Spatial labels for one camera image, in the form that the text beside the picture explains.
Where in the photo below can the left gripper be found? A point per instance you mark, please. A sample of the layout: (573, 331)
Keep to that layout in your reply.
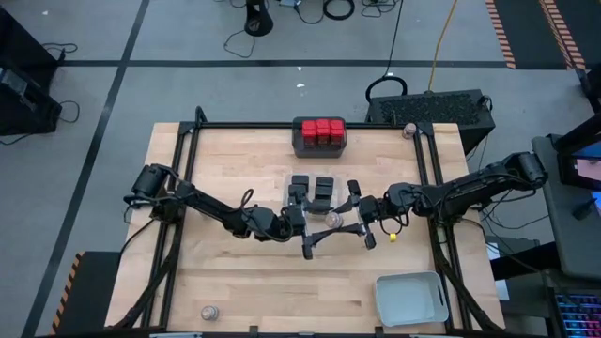
(296, 220)

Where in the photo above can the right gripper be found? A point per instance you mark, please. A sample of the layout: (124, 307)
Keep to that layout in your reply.
(370, 211)

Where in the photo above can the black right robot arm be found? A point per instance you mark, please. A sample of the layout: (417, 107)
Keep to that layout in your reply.
(469, 190)

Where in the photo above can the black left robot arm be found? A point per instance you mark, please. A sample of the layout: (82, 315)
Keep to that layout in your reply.
(211, 206)

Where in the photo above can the clear plastic bin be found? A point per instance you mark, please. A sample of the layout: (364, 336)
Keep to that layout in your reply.
(339, 185)

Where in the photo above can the dark grey plastic bin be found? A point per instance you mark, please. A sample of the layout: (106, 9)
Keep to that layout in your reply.
(319, 152)

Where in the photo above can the white plastic bin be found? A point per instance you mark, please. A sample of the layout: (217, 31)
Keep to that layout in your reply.
(408, 300)

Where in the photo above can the black computer tower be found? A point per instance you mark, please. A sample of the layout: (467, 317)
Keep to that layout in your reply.
(432, 110)

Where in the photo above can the grey desk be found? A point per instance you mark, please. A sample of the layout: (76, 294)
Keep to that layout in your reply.
(568, 244)

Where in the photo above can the black hazard-striped floor mat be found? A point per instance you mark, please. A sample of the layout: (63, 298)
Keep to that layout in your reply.
(94, 291)
(530, 33)

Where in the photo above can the small black desk device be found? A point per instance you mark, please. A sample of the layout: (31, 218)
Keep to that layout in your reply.
(584, 209)

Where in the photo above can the black computer monitor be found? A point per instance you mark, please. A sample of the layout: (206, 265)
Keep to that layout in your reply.
(587, 166)

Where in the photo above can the backlit rainbow keyboard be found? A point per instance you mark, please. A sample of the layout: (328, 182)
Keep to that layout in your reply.
(580, 314)

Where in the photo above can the black equipment case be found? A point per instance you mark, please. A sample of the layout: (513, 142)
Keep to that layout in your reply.
(28, 112)
(19, 37)

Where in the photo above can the black aluminium table frame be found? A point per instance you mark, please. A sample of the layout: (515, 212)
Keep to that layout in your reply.
(263, 125)

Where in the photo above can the black pedestal stand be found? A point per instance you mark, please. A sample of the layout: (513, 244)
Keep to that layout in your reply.
(257, 19)

